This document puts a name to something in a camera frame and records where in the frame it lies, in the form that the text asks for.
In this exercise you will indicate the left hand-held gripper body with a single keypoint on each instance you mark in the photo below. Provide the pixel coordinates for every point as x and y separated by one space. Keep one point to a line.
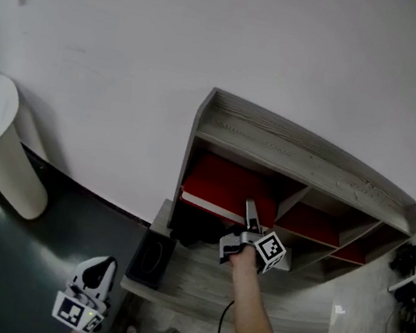
69 308

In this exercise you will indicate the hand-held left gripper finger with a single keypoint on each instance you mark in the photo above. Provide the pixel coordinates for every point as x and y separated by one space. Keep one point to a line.
110 280
79 272

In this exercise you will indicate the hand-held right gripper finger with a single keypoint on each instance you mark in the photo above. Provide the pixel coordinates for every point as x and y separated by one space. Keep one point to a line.
251 216

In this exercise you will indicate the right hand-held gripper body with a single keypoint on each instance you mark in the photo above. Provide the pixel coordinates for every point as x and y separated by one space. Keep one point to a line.
269 251

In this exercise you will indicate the red hardcover book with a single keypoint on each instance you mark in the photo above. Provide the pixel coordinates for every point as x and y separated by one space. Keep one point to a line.
221 183

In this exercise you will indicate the person's right forearm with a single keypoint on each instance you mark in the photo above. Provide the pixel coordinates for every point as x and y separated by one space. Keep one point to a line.
247 307

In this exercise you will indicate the grey wooden desk with hutch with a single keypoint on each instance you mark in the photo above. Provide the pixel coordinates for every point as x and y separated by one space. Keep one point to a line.
193 278

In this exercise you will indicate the black tissue box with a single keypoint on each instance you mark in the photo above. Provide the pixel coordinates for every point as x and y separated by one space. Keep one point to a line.
149 258

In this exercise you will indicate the person's left white shoe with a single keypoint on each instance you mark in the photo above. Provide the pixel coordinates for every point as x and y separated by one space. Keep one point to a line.
131 330

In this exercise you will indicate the black cloth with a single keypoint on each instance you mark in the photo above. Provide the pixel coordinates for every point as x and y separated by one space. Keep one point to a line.
189 230

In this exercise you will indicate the white paper scrap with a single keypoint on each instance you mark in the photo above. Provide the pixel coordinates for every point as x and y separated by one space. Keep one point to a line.
339 309

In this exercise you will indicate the black office chair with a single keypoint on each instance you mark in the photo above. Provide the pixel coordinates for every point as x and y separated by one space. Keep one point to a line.
406 258

